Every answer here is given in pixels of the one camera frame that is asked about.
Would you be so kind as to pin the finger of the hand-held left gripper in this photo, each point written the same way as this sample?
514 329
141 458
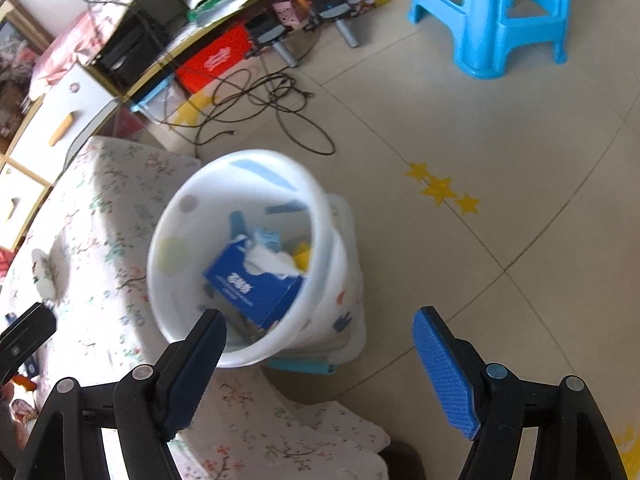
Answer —
30 327

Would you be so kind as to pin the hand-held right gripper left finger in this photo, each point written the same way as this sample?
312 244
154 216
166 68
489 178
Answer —
195 375

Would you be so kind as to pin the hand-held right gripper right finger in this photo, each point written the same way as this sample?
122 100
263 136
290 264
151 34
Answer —
445 375

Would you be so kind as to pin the blue tissue box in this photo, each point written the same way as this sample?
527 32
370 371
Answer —
250 285

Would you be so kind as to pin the light blue milk carton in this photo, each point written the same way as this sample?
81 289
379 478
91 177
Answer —
267 240

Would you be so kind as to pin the yellow green sponge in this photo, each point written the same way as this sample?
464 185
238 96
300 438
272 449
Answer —
302 260

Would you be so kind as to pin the white plastic bin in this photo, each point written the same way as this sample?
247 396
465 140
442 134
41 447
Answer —
210 195

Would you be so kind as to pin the white snack packet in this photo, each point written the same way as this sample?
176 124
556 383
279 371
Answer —
45 275

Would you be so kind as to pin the floral tablecloth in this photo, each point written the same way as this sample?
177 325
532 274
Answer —
100 240

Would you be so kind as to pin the yellow star sticker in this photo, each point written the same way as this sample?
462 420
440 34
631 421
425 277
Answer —
417 172
467 203
436 191

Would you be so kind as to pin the wooden shelf cabinet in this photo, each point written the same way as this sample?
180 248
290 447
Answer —
30 150

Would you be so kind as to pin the pink cloth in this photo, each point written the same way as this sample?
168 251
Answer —
65 55

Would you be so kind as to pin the black electronic box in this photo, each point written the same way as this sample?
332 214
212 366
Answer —
130 52

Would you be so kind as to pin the framed picture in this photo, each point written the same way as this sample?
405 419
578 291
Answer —
17 35

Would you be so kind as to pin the red box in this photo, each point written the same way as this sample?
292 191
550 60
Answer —
212 57

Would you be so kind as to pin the low wooden media cabinet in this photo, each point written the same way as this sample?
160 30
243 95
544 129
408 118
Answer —
200 35

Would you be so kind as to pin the blue plastic stool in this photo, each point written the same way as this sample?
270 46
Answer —
490 15

